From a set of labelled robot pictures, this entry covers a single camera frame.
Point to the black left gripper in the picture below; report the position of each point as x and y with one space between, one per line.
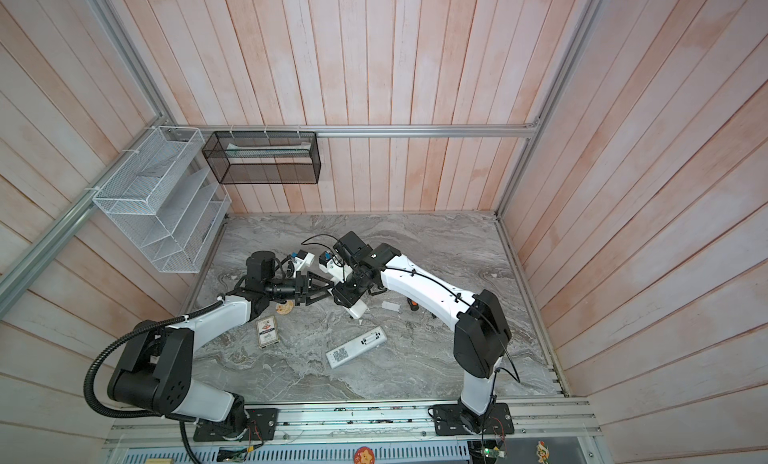
301 281

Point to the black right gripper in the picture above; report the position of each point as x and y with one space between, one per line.
344 295

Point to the white battery cover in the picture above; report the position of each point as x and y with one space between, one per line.
390 306

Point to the white TV remote control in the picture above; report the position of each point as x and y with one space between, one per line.
356 347

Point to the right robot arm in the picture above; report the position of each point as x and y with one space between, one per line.
481 333

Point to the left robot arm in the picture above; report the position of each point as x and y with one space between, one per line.
148 371

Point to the white air conditioner remote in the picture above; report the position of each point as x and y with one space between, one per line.
357 310

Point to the round wooden coaster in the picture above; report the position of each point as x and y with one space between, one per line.
285 308

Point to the blue white card box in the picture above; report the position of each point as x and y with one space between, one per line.
267 333

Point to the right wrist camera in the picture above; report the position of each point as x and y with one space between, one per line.
334 267

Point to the black wire mesh basket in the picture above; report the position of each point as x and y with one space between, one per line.
263 157

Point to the white wire mesh shelf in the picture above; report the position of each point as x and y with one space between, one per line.
169 210

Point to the horizontal aluminium frame rail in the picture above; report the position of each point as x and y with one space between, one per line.
389 131

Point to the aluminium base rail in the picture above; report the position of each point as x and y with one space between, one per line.
379 421

